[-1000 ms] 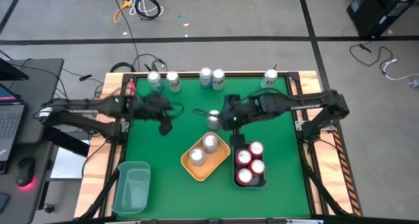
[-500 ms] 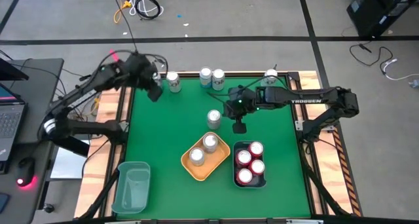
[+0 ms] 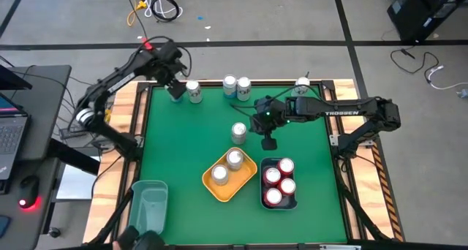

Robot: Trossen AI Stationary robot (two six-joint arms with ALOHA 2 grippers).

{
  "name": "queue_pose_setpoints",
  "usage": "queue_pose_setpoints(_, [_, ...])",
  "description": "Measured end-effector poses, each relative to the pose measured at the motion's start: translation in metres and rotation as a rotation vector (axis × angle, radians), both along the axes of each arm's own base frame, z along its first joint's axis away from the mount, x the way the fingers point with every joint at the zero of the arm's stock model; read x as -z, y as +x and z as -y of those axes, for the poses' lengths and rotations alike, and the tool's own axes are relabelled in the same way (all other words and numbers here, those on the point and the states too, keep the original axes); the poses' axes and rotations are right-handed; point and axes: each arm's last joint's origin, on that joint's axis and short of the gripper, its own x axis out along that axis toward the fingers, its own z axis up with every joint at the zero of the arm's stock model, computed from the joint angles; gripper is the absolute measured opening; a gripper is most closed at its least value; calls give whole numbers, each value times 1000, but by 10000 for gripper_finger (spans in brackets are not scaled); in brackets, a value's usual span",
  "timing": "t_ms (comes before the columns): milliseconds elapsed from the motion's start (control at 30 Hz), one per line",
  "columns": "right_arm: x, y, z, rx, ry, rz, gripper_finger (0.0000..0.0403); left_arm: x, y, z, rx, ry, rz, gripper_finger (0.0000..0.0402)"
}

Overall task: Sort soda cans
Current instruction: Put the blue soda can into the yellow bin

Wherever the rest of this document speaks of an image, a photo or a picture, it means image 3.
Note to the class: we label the red Fanta soda can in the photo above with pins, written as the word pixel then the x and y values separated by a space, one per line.
pixel 286 166
pixel 287 186
pixel 272 175
pixel 273 196

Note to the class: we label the grey laptop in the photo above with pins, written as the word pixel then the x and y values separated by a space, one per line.
pixel 11 140

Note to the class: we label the blue flat object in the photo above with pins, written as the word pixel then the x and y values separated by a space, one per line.
pixel 3 226

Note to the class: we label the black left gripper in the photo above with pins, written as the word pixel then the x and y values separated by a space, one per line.
pixel 177 90

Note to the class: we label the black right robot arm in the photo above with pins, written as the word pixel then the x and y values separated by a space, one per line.
pixel 342 113

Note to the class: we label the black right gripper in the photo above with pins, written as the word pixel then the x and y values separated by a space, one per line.
pixel 268 144

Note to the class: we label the black caster wheel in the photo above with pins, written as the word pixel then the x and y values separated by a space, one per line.
pixel 55 232

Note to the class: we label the black monitor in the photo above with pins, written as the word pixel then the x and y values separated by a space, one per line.
pixel 11 81

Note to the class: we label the yellow plastic bin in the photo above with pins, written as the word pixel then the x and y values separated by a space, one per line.
pixel 235 184

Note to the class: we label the dark grey desk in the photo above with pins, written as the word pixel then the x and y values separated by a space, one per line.
pixel 44 107

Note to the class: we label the black power adapter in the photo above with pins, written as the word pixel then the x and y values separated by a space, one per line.
pixel 69 133

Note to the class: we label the black equipment case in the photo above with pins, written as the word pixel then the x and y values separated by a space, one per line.
pixel 420 16

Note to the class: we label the black computer mouse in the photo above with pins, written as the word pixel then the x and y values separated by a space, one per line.
pixel 27 191

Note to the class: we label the light teal plastic bin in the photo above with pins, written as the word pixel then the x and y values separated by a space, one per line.
pixel 146 213

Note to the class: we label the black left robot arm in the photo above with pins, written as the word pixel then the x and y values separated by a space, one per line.
pixel 120 82

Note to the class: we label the dark blue plastic bin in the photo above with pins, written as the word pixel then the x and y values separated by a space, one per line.
pixel 284 206

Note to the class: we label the black yellow hazard tape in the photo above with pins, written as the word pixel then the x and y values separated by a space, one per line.
pixel 389 199

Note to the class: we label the green table mat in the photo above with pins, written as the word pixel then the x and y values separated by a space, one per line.
pixel 175 151

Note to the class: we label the small grey-blue object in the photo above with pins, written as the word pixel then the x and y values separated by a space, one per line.
pixel 463 94

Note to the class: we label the silver Diet Coke can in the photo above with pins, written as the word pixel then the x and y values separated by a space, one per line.
pixel 238 131
pixel 194 90
pixel 244 87
pixel 302 82

